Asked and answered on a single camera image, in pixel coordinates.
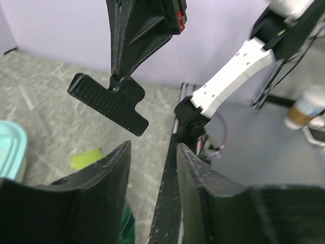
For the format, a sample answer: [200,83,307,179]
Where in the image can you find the paper coffee cup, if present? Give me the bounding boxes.
[284,85,324,130]

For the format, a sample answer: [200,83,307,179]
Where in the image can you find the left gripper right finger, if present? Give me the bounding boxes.
[177,143,324,243]

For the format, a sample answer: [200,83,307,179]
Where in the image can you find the small black clip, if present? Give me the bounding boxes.
[67,73,149,137]

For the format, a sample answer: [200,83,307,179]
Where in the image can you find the green litter bag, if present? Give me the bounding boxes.
[70,148,137,244]

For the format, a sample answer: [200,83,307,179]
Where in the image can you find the white metal chair frame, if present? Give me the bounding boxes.
[302,116,324,147]

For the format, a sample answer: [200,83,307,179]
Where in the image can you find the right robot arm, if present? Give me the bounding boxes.
[106,1,324,141]

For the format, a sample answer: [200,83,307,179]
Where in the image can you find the teal litter box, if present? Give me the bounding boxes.
[1,120,28,182]

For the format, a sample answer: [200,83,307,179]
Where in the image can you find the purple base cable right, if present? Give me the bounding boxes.
[200,113,229,161]

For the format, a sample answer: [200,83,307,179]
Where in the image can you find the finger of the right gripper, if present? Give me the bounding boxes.
[106,0,187,76]

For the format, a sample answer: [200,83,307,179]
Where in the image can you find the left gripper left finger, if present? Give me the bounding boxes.
[1,141,132,243]

